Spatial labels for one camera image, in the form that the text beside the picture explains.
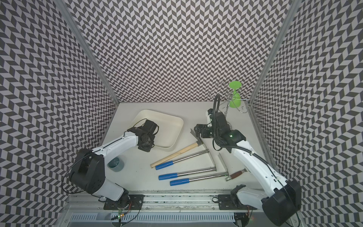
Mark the grey metal corner profile left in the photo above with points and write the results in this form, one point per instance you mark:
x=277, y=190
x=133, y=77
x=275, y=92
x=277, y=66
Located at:
x=91, y=98

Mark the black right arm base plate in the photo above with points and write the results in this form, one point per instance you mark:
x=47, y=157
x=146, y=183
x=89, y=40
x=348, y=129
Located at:
x=229, y=202

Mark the cream plastic storage box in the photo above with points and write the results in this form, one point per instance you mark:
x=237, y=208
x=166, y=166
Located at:
x=170, y=128

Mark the grey tape roll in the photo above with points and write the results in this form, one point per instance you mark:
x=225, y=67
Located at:
x=115, y=164

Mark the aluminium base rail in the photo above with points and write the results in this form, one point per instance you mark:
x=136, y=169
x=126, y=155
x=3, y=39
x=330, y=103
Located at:
x=159, y=210

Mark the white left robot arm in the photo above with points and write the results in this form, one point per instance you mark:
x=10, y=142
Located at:
x=88, y=171

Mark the chrome stand with green cups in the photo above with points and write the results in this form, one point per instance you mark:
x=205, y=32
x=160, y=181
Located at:
x=233, y=98

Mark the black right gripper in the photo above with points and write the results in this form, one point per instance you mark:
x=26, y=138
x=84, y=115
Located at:
x=204, y=127

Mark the grey metal corner profile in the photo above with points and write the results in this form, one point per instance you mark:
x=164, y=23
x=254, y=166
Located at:
x=91, y=98
x=294, y=7

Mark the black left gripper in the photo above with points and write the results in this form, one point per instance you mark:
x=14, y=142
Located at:
x=147, y=149

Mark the grey metal corner profile right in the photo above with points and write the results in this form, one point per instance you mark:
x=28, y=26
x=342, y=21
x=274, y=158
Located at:
x=294, y=7

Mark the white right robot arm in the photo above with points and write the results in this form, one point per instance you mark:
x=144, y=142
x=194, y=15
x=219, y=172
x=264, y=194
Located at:
x=281, y=198

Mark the brown handle scraper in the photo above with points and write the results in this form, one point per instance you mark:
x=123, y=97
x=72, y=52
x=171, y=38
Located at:
x=235, y=175

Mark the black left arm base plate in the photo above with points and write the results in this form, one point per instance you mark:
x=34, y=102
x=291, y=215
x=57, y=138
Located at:
x=128, y=202

